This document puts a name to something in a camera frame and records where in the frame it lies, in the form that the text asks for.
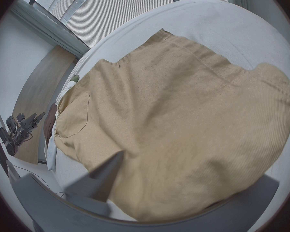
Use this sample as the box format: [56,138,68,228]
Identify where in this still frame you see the bed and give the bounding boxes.
[12,0,290,222]

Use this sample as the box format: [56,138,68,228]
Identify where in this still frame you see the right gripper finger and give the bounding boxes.
[63,150,125,202]

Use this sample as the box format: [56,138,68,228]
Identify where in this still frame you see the pale grey garment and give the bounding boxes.
[44,127,57,171]

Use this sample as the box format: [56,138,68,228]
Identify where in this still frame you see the cream white garment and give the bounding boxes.
[57,81,75,104]

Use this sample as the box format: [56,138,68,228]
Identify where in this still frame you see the window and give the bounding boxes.
[10,0,252,55]

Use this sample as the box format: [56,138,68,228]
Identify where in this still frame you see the tan shorts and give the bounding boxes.
[53,28,290,223]

